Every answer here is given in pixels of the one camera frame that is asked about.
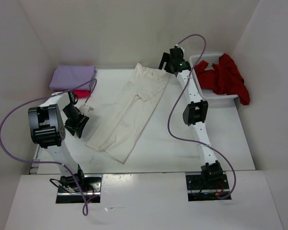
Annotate lavender t shirt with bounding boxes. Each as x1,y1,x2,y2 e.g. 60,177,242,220
49,65,96,91

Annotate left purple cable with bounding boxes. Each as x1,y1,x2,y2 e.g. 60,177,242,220
0,78,98,216

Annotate white plastic laundry basket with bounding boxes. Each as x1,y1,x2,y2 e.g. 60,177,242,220
189,53,238,100

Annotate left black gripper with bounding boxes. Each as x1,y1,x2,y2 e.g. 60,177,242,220
62,104,89,138

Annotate cream white t shirt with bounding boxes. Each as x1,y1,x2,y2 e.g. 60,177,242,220
86,64,170,164

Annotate pink t shirt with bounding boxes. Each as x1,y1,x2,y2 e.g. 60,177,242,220
53,90,91,99

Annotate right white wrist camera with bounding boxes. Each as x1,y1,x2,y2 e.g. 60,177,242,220
174,44,185,54

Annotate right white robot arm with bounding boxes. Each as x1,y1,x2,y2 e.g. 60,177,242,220
159,45,223,194

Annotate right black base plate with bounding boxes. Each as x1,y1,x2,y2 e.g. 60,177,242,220
185,173,230,202

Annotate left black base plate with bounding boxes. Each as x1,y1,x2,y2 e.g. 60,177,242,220
50,175,102,204

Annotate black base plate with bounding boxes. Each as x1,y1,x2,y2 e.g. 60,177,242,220
50,175,102,204
185,173,230,202

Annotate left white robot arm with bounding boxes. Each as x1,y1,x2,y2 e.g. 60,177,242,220
28,92,89,192

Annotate dark red t shirt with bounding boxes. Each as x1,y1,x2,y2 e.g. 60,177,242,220
194,54,250,105

